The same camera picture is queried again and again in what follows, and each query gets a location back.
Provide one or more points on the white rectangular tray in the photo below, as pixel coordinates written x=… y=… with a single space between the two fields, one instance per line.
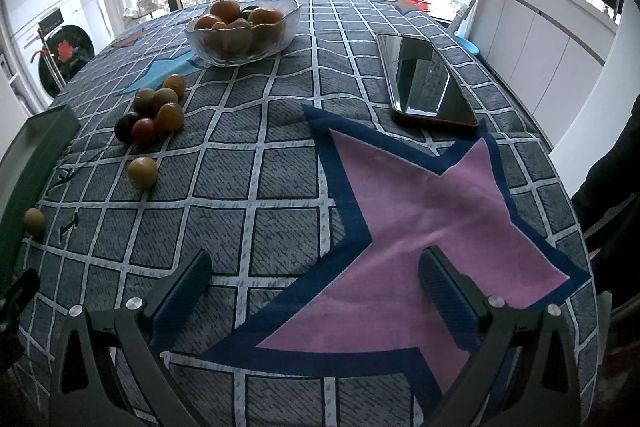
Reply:
x=30 y=147

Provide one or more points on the orange round fruit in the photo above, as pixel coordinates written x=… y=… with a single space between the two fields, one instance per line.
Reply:
x=170 y=117

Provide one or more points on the cluttered small stand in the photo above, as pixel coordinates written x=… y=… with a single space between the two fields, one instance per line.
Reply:
x=146 y=4

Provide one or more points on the large orange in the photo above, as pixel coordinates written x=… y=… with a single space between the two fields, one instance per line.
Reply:
x=225 y=10

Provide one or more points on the cluster of mixed fruit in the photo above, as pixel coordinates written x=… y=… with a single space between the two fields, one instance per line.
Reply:
x=142 y=173

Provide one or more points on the fruits in glass bowl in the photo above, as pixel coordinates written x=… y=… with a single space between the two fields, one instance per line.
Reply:
x=265 y=17

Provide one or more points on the green-brown round fruit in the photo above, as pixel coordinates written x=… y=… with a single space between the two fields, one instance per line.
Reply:
x=143 y=102

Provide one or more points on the white washing machine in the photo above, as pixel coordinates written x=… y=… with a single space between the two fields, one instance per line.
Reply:
x=65 y=47

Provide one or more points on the red round fruit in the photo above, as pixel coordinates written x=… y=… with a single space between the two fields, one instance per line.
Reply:
x=145 y=131

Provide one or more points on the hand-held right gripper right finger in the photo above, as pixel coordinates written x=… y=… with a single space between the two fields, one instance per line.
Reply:
x=447 y=302

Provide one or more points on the blue plastic basin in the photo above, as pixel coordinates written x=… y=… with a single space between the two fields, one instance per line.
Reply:
x=468 y=44

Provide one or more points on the black smartphone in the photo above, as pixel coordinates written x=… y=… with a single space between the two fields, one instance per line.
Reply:
x=425 y=82

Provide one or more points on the brown round fruit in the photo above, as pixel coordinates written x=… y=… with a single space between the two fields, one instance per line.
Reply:
x=165 y=96

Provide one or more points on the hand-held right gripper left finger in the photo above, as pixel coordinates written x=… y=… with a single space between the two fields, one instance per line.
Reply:
x=182 y=292

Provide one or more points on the dark plum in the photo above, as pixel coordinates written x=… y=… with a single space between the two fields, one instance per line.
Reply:
x=248 y=11
x=125 y=127

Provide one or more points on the white cabinet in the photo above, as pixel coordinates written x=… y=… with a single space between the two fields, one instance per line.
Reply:
x=540 y=37

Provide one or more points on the small orange kumquat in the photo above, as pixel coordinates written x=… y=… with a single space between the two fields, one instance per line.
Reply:
x=174 y=84

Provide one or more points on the grey checked star-print tablecloth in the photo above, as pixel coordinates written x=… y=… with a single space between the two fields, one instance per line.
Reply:
x=280 y=157

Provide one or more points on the person's dark clothing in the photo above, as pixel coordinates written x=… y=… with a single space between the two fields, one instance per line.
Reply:
x=610 y=187

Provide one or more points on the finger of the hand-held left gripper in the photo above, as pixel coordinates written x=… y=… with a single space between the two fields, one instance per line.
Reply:
x=20 y=292

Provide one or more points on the clear glass bowl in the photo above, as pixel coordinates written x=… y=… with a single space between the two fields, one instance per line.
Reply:
x=235 y=49

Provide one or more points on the small tan round fruit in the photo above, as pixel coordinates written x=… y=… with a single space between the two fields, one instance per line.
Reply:
x=34 y=221

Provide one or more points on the small orange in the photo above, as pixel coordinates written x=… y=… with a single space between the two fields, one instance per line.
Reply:
x=206 y=23

